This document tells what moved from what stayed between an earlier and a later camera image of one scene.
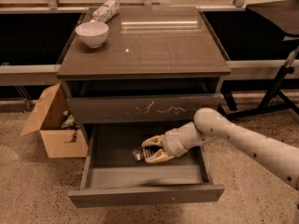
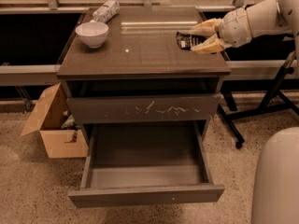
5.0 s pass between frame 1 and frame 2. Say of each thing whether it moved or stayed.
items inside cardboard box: stayed
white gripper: moved
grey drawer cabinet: stayed
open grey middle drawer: stayed
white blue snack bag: stayed
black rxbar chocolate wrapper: moved
